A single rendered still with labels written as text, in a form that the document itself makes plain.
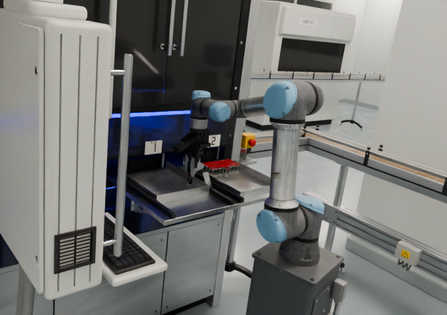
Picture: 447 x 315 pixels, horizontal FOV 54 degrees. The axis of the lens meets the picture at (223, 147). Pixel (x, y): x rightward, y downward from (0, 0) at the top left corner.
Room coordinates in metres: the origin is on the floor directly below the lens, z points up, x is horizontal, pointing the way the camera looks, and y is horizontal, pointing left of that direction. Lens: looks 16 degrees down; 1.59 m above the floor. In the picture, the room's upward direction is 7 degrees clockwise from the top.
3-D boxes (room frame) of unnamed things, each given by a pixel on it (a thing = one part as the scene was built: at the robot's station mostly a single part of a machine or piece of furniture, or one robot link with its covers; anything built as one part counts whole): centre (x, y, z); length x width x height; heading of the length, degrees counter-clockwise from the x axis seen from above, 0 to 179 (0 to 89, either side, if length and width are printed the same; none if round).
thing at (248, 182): (1.92, -0.08, 0.90); 0.34 x 0.26 x 0.04; 42
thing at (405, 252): (2.15, -1.06, 0.50); 0.12 x 0.05 x 0.09; 42
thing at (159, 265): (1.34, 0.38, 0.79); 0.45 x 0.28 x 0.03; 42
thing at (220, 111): (1.70, 0.04, 1.25); 0.11 x 0.11 x 0.08; 41
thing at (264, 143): (2.55, -0.24, 0.92); 0.69 x 0.16 x 0.16; 132
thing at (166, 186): (1.77, 0.25, 0.90); 0.34 x 0.26 x 0.04; 42
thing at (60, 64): (1.24, 0.53, 1.19); 0.50 x 0.19 x 0.78; 42
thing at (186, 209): (1.83, 0.07, 0.87); 0.70 x 0.48 x 0.02; 132
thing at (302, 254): (1.45, -0.33, 0.84); 0.15 x 0.15 x 0.10
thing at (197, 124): (1.76, 0.12, 1.17); 0.08 x 0.08 x 0.05
